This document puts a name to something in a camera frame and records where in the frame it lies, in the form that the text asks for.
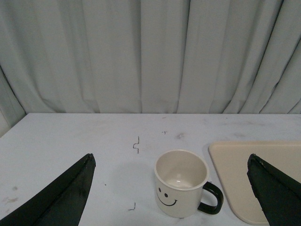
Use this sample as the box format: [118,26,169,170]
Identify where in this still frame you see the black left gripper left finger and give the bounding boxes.
[0,153,96,226]

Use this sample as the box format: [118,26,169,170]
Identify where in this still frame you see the cream smiley face mug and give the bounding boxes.
[154,150,224,218]

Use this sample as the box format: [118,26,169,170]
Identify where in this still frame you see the beige plastic tray plate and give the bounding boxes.
[209,141,301,225]

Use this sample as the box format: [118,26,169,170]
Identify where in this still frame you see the grey-white curtain backdrop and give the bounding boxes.
[0,0,301,134]

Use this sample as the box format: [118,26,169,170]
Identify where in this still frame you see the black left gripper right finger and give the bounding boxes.
[247,154,301,226]

